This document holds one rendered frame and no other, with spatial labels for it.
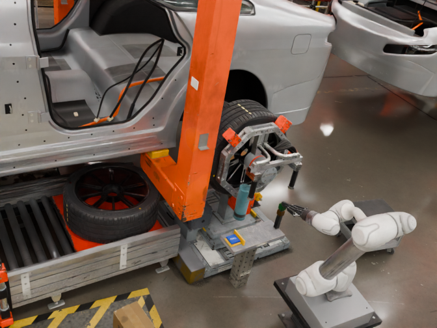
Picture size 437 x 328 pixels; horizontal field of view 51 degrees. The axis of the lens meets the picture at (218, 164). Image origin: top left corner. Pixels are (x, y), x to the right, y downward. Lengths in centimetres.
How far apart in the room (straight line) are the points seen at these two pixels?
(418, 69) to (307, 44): 194
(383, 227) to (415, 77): 320
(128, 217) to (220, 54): 124
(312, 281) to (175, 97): 146
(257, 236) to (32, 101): 164
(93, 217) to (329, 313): 156
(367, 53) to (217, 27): 322
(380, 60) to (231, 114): 266
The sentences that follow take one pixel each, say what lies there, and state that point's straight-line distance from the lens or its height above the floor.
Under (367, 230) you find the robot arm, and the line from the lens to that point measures 226.
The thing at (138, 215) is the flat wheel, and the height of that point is 49.
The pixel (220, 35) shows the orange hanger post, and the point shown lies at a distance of 242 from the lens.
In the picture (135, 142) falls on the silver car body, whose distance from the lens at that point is 313.
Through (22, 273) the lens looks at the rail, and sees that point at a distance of 290.
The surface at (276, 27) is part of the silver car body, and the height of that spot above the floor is 160.
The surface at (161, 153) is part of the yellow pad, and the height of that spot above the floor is 72.
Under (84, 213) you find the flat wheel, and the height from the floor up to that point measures 50.
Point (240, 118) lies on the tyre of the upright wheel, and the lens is 296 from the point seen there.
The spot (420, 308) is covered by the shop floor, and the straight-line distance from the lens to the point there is 386.
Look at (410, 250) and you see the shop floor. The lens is 432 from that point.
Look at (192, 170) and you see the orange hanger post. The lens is 277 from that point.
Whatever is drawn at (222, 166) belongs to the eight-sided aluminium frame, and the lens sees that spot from 295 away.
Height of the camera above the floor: 250
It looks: 33 degrees down
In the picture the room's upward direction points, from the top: 11 degrees clockwise
